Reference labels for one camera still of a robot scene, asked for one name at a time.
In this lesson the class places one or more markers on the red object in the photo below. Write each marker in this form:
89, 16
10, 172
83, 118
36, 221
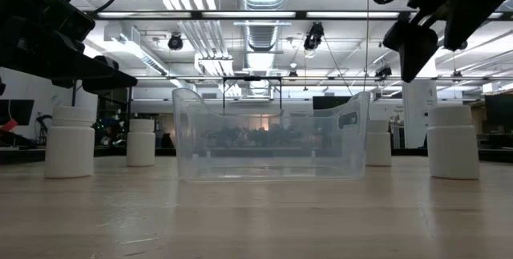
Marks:
8, 125

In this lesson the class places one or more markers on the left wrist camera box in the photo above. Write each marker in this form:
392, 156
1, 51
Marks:
70, 20

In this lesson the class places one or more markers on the black hanging spotlight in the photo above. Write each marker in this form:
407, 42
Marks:
313, 36
175, 42
293, 73
383, 71

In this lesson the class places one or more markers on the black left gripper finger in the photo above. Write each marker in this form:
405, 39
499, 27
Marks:
40, 46
116, 82

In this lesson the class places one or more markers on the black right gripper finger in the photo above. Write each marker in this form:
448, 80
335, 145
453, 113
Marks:
467, 20
417, 54

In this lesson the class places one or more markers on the white ceiling pipe bundle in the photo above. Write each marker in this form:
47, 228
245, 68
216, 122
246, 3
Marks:
208, 46

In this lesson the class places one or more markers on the white building column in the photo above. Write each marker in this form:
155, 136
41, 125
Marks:
418, 110

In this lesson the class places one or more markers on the clear plastic basket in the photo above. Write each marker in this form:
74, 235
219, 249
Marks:
180, 130

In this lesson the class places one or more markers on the white rectangular air duct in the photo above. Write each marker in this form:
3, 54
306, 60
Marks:
136, 50

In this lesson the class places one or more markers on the silver ventilation duct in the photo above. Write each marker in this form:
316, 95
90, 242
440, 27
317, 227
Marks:
262, 36

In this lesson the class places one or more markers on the white strip light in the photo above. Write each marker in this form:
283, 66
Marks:
352, 14
146, 14
248, 14

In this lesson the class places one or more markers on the black background rig frame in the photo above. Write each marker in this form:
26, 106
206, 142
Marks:
252, 78

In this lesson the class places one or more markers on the black monitor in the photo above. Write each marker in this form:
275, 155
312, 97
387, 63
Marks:
499, 110
330, 102
16, 111

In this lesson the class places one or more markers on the white pill bottle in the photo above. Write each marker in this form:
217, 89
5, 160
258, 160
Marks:
140, 146
69, 146
380, 146
453, 146

